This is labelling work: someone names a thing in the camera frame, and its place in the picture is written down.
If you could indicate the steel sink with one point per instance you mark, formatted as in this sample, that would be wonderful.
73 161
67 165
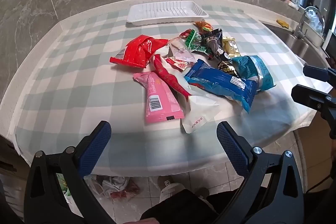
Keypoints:
296 45

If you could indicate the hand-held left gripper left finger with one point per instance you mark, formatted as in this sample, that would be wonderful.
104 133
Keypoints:
95 146

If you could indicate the white packet with red stripe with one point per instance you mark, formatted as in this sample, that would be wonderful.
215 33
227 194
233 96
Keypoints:
170 77

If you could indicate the person's leg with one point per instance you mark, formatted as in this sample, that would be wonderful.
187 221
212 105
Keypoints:
183 205

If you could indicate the yellow sponge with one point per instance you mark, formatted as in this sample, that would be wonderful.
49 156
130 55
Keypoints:
283 23

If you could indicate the red snack packet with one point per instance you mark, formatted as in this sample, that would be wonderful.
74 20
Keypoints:
136 52

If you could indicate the crumpled plastic bag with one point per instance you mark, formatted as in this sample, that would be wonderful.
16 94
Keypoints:
115 184

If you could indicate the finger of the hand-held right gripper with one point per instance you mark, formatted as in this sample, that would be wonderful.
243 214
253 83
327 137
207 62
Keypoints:
304 94
315 71

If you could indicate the blue snack packet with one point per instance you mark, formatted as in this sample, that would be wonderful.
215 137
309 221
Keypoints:
220 82

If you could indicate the pink snack packet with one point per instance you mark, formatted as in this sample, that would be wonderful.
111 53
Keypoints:
160 98

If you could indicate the orange snack packet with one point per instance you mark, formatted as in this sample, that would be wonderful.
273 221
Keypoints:
203 26

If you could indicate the clear packet with red label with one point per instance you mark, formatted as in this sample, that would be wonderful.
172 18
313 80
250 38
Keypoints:
181 58

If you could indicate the green snack packet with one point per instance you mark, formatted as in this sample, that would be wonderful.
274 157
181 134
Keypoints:
195 43

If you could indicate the metal faucet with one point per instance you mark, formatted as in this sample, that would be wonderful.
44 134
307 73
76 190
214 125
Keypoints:
302 23

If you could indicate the black snack packet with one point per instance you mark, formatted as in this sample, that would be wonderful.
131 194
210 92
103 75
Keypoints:
214 43

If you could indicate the teal snack packet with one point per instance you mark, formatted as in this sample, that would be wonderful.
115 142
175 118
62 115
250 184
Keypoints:
252 66

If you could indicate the yellow snack packet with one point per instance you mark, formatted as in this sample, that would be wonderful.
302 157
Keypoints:
231 47

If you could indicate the white plastic tray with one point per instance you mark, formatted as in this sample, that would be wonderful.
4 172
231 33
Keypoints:
168 12

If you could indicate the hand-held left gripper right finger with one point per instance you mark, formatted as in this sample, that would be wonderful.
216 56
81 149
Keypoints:
232 146

